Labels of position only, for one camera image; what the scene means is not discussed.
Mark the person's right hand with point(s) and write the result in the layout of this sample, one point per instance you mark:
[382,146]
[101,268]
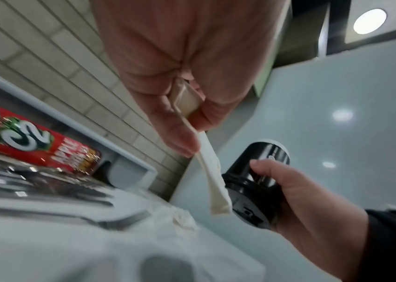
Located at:
[316,220]

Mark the black cup with lid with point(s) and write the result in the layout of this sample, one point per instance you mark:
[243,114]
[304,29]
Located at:
[250,192]

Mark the silver metal rack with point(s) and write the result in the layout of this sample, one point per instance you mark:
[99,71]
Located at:
[44,187]

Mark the round ceiling light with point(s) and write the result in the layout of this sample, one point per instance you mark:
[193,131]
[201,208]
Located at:
[370,21]

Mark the crumpled white tissue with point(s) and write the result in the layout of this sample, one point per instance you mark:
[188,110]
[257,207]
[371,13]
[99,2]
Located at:
[180,217]

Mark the white paper sachet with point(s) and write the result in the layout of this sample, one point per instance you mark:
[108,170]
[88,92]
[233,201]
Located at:
[207,162]

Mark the red labelled drink bottle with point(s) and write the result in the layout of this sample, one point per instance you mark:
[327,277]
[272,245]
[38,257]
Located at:
[34,137]

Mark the person's right forearm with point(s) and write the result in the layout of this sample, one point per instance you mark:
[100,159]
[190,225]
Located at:
[389,247]

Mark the person's left hand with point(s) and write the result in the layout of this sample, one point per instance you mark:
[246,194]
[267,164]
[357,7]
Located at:
[184,41]

